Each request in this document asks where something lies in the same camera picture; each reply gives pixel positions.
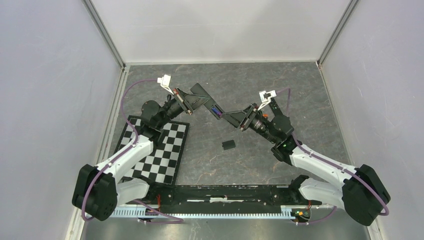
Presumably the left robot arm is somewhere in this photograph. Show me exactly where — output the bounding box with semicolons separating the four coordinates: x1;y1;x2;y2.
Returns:
71;88;211;222

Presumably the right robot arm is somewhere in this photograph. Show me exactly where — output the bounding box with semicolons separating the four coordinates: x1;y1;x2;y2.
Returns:
220;103;391;226

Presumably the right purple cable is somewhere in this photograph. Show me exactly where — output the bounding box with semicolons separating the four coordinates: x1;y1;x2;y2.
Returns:
275;87;390;226

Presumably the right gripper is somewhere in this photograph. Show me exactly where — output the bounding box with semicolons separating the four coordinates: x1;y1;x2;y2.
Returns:
221;103;278;144

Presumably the purple battery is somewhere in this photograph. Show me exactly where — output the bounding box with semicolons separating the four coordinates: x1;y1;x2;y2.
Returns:
212;107;222;117

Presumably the white cable comb strip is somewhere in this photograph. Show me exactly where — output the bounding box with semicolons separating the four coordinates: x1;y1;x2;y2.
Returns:
110;204;306;220

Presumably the checkerboard calibration board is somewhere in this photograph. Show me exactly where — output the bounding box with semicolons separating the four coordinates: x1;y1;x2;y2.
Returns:
121;121;190;186

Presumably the black battery cover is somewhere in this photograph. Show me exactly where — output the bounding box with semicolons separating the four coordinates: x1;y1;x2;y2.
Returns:
222;140;236;150

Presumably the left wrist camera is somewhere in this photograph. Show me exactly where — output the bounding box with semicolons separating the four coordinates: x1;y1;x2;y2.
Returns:
157;74;174;95

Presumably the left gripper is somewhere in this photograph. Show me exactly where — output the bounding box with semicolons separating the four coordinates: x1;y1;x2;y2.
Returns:
156;86;211;128

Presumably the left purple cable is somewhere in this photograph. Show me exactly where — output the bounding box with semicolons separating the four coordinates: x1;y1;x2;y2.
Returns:
80;79;160;222

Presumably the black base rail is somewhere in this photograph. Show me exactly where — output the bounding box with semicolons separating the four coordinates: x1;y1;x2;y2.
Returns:
141;184;322;214

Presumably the purple cable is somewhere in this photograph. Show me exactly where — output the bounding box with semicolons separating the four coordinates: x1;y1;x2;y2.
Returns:
275;87;390;226
80;79;160;222

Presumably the black remote control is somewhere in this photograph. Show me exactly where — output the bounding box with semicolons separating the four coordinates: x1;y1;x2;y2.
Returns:
209;103;225;120

